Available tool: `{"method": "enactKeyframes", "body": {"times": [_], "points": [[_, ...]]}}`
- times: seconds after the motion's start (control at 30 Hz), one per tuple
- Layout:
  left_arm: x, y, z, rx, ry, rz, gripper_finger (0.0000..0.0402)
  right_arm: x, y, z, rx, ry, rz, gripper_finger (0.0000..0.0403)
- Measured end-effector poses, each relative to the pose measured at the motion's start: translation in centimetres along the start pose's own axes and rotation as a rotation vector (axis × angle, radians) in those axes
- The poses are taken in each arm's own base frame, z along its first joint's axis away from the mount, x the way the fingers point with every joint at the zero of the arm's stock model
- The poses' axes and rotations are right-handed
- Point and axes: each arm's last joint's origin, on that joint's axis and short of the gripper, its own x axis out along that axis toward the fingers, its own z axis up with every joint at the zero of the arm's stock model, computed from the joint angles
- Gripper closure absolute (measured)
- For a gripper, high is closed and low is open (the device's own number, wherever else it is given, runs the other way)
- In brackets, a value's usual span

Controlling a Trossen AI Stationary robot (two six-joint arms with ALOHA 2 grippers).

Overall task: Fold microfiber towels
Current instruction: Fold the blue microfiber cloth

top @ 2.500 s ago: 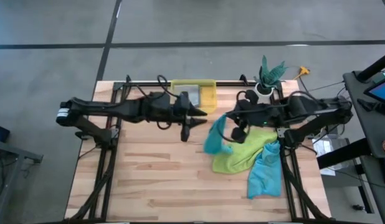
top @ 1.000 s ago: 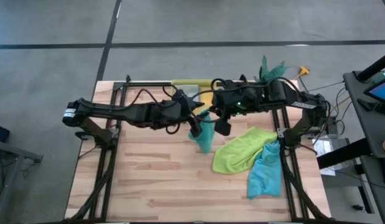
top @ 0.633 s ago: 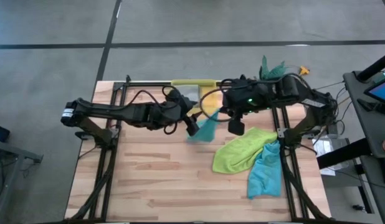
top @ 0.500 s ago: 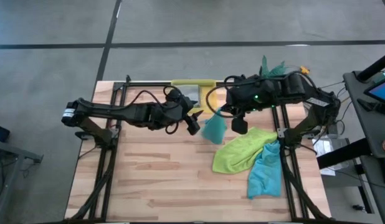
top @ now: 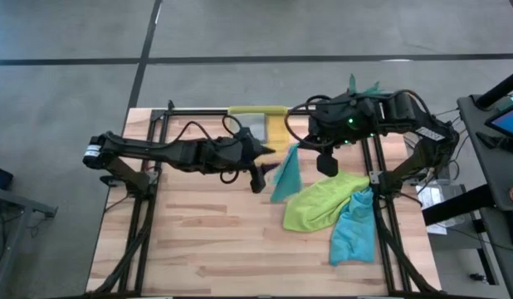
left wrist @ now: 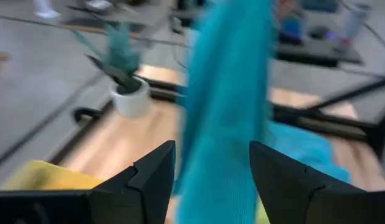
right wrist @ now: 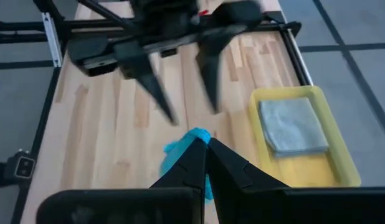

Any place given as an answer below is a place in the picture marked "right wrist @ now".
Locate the grey microfiber towel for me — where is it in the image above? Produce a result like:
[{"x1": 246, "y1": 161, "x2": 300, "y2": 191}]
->
[{"x1": 258, "y1": 96, "x2": 331, "y2": 158}]

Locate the black table-level camera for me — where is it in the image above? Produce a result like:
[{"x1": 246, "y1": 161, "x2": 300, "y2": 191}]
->
[{"x1": 4, "y1": 150, "x2": 37, "y2": 189}]

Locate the yellow translucent plastic bin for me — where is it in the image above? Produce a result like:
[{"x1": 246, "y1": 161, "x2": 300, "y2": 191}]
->
[{"x1": 249, "y1": 85, "x2": 363, "y2": 189}]

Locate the teal microfiber towel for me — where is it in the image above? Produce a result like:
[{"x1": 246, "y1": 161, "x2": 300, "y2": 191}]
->
[{"x1": 159, "y1": 127, "x2": 214, "y2": 205}]

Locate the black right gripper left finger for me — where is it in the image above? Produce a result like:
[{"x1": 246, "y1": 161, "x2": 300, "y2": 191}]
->
[{"x1": 150, "y1": 136, "x2": 209, "y2": 190}]

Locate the silver aluminium bracket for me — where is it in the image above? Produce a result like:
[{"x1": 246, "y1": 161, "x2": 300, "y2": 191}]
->
[{"x1": 42, "y1": 12, "x2": 64, "y2": 68}]

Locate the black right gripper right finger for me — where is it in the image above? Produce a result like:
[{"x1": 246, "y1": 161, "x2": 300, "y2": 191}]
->
[{"x1": 207, "y1": 138, "x2": 290, "y2": 190}]

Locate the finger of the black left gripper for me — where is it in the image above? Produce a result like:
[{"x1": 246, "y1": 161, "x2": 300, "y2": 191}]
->
[
  {"x1": 196, "y1": 26, "x2": 250, "y2": 114},
  {"x1": 116, "y1": 41, "x2": 180, "y2": 126}
]

